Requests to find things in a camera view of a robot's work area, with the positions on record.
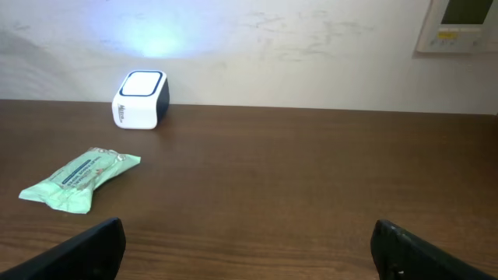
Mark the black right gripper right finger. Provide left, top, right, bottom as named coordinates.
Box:
left=370, top=219, right=497, bottom=280

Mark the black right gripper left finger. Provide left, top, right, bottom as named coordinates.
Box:
left=1, top=218, right=126, bottom=280

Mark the green wet wipes pack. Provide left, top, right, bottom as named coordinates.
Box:
left=19, top=148, right=141, bottom=214

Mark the white barcode scanner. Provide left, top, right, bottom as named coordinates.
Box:
left=111, top=70, right=170, bottom=130

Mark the white wall control panel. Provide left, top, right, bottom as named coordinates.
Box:
left=416, top=0, right=497, bottom=54

